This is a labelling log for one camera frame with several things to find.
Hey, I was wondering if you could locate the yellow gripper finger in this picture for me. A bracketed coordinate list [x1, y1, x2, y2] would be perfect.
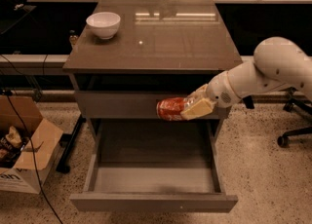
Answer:
[187, 84, 208, 100]
[180, 97, 215, 120]

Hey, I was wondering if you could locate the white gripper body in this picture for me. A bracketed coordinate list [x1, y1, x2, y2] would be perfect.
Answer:
[206, 71, 241, 108]

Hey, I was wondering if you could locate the red coke can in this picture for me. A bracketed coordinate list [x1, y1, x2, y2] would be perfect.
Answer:
[156, 97, 186, 121]

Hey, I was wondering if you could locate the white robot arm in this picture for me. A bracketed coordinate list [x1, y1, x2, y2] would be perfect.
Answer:
[181, 37, 312, 120]

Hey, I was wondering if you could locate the grey drawer cabinet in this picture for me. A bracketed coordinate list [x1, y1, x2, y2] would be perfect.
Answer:
[63, 0, 242, 134]

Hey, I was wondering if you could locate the open grey middle drawer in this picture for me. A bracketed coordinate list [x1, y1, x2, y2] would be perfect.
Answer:
[70, 120, 238, 212]

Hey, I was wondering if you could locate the closed grey top drawer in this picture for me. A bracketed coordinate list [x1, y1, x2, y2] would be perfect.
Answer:
[74, 91, 235, 120]

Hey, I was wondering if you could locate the white ceramic bowl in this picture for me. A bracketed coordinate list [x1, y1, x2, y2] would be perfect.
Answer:
[86, 12, 121, 40]

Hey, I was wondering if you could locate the small bottle behind cabinet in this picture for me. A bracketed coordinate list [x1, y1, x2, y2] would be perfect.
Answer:
[69, 30, 79, 47]

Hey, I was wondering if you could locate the black table leg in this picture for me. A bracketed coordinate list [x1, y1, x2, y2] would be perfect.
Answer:
[56, 116, 85, 173]

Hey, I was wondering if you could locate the open cardboard box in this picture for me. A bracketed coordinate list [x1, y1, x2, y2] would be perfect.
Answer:
[0, 95, 63, 194]

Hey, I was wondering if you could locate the snack bag in box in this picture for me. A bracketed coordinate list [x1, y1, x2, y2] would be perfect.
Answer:
[0, 126, 28, 168]

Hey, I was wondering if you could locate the black cable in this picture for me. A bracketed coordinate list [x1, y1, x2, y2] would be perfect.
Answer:
[0, 54, 64, 224]

